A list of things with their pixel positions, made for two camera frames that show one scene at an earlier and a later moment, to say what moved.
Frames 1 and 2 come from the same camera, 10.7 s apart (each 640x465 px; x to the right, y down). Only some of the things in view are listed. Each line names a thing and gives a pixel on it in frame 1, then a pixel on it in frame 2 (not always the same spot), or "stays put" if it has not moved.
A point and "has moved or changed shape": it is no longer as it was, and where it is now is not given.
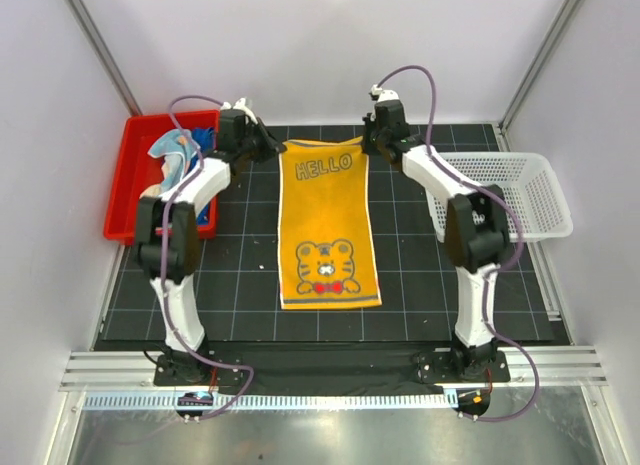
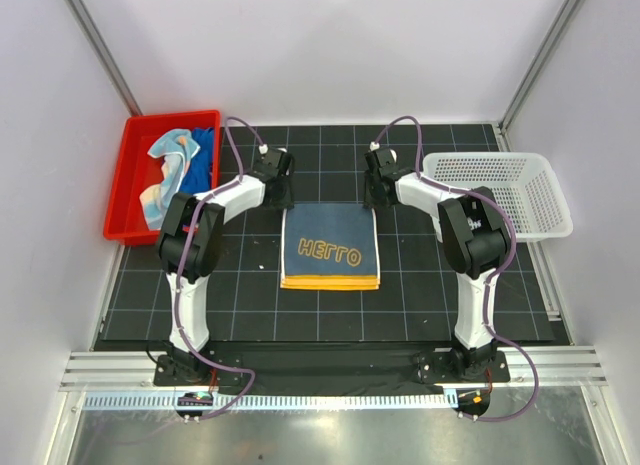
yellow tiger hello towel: x=325 y=242 has moved or changed shape
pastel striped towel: x=179 y=146 stays put
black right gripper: x=369 y=122 -> x=369 y=200
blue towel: x=205 y=138 stays put
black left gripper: x=271 y=146 -> x=287 y=201
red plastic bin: x=139 y=172 stays put
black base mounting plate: x=327 y=368 stays put
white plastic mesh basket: x=528 y=180 stays put
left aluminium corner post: x=79 y=10 stays put
